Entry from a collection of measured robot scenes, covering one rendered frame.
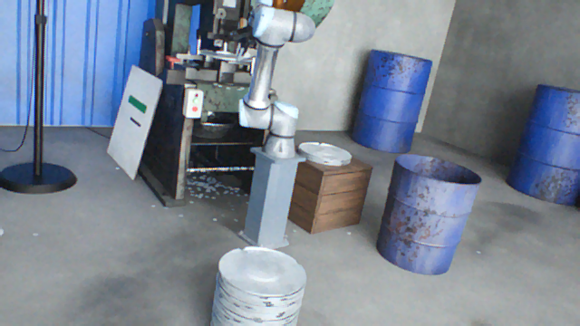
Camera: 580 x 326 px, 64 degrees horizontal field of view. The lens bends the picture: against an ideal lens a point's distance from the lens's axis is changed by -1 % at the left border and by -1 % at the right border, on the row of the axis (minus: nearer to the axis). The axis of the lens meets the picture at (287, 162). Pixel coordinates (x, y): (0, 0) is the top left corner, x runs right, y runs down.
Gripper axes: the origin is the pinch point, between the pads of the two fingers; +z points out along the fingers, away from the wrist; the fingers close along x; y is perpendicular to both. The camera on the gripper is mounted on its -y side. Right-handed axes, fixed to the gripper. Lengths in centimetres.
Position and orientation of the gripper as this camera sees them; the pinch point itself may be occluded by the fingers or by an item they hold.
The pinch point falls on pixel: (236, 58)
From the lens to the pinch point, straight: 248.3
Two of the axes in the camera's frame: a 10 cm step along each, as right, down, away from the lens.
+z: -3.9, 7.1, 5.9
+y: 8.1, -0.4, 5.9
